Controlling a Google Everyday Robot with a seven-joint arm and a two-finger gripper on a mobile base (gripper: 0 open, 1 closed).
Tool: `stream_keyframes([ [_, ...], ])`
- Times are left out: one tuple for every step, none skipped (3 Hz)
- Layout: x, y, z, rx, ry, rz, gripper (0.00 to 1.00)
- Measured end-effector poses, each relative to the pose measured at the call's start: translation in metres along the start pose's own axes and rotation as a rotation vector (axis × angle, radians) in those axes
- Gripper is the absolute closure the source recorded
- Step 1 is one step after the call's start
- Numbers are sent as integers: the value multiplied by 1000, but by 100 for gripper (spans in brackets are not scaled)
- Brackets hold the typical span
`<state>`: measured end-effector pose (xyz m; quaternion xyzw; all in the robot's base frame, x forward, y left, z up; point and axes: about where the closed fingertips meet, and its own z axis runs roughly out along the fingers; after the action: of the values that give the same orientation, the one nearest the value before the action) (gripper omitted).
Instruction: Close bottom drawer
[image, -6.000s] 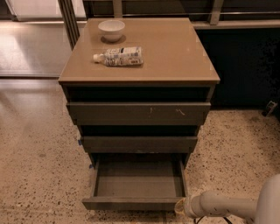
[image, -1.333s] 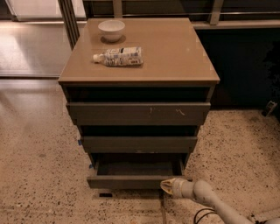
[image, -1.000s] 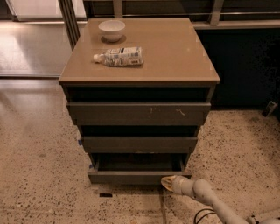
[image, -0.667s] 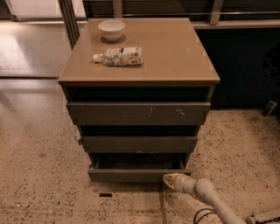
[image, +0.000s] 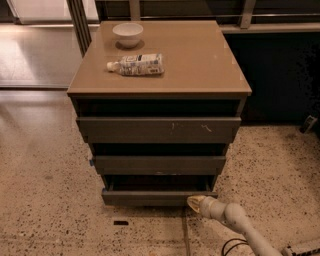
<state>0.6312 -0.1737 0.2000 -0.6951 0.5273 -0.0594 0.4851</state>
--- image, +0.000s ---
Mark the small grey floor bracket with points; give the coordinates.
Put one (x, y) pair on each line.
(308, 124)

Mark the grey drawer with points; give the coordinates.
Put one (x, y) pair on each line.
(159, 165)
(145, 130)
(163, 196)

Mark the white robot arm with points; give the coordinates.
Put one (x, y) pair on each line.
(234, 217)

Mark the blue tape piece upper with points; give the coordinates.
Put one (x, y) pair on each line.
(91, 162)

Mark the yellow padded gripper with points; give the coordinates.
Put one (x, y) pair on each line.
(209, 206)

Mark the lying plastic bottle white label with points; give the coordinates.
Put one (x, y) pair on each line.
(138, 65)

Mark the grey top drawer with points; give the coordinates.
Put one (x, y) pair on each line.
(145, 130)

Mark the grey middle drawer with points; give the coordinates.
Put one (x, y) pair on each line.
(159, 165)

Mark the metal window railing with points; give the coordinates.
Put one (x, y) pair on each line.
(233, 16)

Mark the grey power strip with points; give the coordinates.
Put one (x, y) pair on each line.
(308, 248)

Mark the grey drawer cabinet tan top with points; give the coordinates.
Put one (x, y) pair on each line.
(201, 79)

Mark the white ceramic bowl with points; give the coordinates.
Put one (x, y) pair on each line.
(128, 34)

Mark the grey bottom drawer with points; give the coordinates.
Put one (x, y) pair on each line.
(163, 196)

